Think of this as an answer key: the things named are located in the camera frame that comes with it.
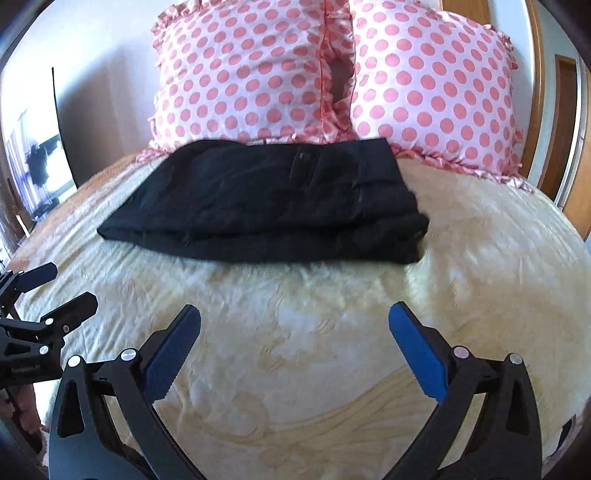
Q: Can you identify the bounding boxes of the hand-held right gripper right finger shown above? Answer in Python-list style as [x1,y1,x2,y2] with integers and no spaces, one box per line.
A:
[382,301,542,480]

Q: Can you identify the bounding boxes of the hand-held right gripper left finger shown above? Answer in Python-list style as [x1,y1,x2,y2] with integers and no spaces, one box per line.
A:
[46,304,206,480]

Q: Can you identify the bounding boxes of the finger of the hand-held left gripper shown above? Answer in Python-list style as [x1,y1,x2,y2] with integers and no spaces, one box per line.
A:
[43,292,99,348]
[0,262,59,302]

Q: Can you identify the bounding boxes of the black pants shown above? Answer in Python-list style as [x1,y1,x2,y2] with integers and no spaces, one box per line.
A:
[97,137,431,265]

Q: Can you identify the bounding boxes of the person's left hand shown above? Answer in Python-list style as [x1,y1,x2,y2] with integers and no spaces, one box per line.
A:
[11,382,48,437]

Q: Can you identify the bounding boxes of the cream patterned bedspread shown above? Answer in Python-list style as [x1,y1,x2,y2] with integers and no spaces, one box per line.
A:
[0,148,591,480]

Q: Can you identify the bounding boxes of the wooden door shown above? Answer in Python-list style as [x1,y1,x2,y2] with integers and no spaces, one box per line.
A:
[553,54,584,209]

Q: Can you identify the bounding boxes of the pink polka dot pillow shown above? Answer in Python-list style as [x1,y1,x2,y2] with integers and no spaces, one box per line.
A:
[148,0,357,154]
[348,0,535,193]

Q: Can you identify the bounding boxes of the wooden headboard panel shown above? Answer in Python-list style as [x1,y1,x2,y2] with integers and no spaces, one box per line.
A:
[438,0,491,27]

